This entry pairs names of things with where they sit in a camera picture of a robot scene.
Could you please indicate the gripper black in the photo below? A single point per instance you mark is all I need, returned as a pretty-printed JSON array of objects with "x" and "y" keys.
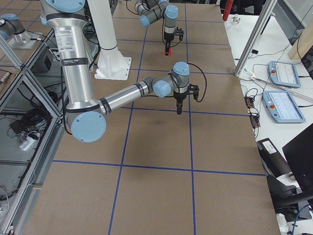
[
  {"x": 179, "y": 97},
  {"x": 167, "y": 39}
]

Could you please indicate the red block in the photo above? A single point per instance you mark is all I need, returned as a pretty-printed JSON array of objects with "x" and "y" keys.
[{"x": 168, "y": 51}]

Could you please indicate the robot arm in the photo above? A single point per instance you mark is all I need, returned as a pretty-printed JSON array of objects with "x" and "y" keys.
[
  {"x": 85, "y": 113},
  {"x": 150, "y": 11}
]

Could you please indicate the brown paper table cover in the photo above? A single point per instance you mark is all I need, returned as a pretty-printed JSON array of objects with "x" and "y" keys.
[{"x": 155, "y": 172}]

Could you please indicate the red cylinder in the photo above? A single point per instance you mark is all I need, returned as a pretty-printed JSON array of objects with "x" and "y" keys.
[{"x": 227, "y": 9}]

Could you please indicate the teach pendant near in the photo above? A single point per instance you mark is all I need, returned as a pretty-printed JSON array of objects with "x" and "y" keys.
[{"x": 282, "y": 107}]

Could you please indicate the teach pendant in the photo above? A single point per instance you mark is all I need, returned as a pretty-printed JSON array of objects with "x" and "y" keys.
[
  {"x": 284, "y": 74},
  {"x": 282, "y": 107}
]

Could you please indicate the teach pendant far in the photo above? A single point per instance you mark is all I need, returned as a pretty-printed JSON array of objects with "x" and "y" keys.
[{"x": 284, "y": 74}]

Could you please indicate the black monitor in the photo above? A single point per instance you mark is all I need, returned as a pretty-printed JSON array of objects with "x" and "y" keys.
[{"x": 299, "y": 156}]

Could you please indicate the white camera pillar base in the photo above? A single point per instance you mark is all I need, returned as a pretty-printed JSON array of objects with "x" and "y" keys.
[{"x": 111, "y": 65}]

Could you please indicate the aluminium frame post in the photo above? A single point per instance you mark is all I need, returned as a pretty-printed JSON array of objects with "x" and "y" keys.
[{"x": 260, "y": 24}]

